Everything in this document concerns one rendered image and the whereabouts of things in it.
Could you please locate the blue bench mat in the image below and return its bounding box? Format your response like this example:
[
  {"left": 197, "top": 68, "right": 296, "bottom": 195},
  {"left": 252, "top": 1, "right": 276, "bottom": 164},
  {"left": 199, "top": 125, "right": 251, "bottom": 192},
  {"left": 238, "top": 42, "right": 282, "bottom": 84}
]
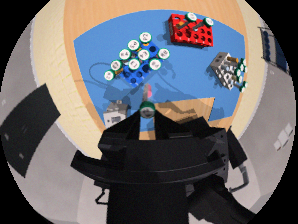
[{"left": 73, "top": 9, "right": 245, "bottom": 125}]

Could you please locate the red tube rack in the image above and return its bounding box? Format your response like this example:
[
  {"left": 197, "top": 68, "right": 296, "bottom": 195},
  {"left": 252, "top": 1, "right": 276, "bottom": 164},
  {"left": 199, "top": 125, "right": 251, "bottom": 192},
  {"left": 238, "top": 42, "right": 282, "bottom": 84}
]
[{"left": 168, "top": 14, "right": 213, "bottom": 47}]

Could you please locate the white tube cap with printed label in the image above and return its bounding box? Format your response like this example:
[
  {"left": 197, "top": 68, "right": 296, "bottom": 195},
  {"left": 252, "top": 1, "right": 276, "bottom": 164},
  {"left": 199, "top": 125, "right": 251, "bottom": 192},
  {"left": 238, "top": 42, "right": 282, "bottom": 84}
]
[{"left": 149, "top": 58, "right": 161, "bottom": 70}]

